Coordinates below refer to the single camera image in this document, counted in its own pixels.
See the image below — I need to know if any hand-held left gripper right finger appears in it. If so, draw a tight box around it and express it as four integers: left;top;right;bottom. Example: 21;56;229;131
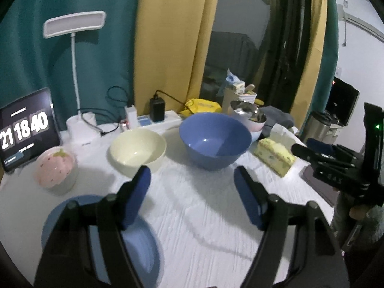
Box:
233;166;351;288

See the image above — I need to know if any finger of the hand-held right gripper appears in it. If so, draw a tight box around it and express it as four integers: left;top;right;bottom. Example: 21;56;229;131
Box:
306;138;362;163
291;143;356;170

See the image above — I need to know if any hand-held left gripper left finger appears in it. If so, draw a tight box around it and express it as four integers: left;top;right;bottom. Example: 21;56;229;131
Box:
34;165;152;288

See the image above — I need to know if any cream bowl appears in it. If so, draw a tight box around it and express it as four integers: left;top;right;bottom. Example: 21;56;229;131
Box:
108;129;167;178

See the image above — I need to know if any large blue plate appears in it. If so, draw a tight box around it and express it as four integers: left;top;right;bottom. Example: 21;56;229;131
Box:
41;195;164;288

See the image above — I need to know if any blue bowl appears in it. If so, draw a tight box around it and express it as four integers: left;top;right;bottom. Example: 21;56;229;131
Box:
179;112;252;171

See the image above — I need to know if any pink strawberry print bowl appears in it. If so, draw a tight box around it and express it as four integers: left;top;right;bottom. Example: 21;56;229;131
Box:
33;145;77;195

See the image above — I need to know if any person's right hand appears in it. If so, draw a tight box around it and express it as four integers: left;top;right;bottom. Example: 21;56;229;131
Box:
349;205;370;220

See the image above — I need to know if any steel tumbler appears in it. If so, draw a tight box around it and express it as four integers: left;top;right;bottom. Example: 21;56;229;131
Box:
303;111;332;145

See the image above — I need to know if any yellow tissue box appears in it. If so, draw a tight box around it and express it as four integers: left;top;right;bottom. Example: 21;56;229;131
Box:
254;123;297;177

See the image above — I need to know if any dark flat case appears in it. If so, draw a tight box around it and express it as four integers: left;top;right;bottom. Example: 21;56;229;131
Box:
301;165;340;207

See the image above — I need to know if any grey cloth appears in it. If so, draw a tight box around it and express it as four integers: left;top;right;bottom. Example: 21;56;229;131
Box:
259;106;296;130

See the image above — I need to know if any black monitor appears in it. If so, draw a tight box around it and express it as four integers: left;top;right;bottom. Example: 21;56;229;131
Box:
325;77;360;126

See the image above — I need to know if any steel bowl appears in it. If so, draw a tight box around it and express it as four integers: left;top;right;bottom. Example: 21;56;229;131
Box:
230;100;266;122

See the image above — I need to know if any white charger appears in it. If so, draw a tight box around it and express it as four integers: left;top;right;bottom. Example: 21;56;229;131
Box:
125;106;138;129

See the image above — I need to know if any narrow teal curtain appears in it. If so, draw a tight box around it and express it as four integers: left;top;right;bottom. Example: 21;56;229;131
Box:
312;0;340;117

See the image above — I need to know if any white power strip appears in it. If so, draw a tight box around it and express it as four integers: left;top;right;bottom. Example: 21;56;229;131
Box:
120;110;183;134

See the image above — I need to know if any black charger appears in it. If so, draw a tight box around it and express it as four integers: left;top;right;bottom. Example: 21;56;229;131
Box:
149;97;165;122

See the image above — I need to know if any beige carton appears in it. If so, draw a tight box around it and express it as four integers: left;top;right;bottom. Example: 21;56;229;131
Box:
222;69;257;115

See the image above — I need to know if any narrow yellow curtain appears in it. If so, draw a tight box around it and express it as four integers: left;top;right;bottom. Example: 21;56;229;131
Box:
292;0;328;114

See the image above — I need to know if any yellow packet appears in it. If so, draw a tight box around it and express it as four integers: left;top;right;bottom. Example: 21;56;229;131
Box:
180;98;222;116

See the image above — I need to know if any tablet with clock display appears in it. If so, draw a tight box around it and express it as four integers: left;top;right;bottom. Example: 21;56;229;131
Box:
0;88;62;173

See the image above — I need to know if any white air conditioner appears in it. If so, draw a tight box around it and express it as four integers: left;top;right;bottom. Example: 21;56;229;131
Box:
338;2;384;43

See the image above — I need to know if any white desk lamp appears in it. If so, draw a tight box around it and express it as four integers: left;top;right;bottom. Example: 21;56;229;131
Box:
42;10;107;145

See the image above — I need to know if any black lamp cable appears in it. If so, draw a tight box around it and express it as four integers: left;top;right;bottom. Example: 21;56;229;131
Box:
76;108;121;137

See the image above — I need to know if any black charger cable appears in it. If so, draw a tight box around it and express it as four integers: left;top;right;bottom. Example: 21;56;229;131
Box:
154;90;193;112

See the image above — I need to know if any looped black cable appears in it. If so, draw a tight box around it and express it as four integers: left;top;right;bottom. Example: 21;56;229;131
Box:
107;86;130;111

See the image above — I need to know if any black window frame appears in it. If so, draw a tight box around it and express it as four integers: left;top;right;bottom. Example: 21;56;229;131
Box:
258;0;312;111

